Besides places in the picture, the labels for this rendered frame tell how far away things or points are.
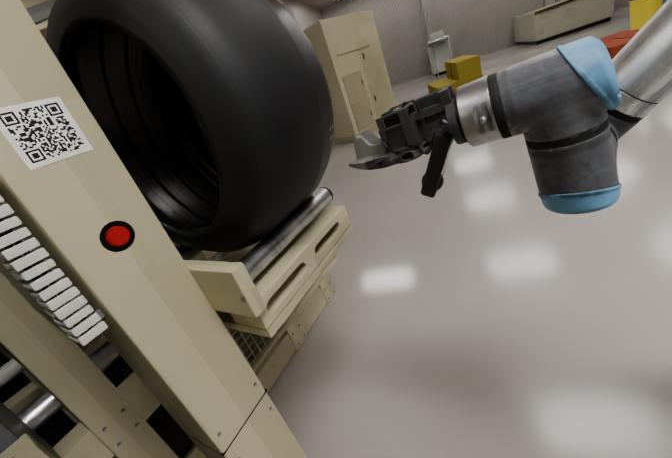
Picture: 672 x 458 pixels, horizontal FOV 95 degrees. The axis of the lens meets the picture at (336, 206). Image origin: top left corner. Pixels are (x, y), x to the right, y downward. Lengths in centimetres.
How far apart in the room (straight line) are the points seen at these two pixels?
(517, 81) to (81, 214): 59
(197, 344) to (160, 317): 9
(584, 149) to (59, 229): 67
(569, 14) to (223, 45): 1198
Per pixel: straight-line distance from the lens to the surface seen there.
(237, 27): 53
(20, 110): 55
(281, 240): 64
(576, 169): 49
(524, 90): 46
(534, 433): 133
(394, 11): 1413
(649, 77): 60
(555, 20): 1218
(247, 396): 75
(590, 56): 47
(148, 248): 58
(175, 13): 54
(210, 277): 57
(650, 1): 801
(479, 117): 47
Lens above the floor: 116
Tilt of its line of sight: 22 degrees down
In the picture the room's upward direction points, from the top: 20 degrees counter-clockwise
